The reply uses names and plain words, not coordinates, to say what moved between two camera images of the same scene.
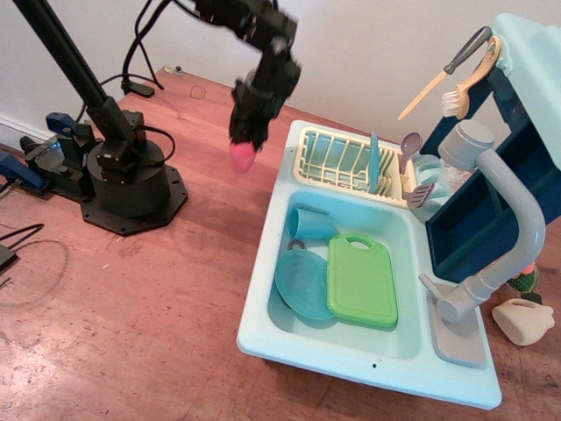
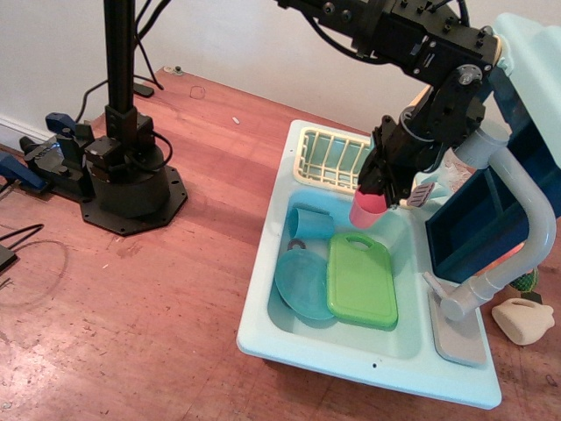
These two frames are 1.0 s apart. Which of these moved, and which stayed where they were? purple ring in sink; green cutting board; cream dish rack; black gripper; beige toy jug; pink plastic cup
Moved: black gripper; pink plastic cup
Stayed: purple ring in sink; beige toy jug; green cutting board; cream dish rack
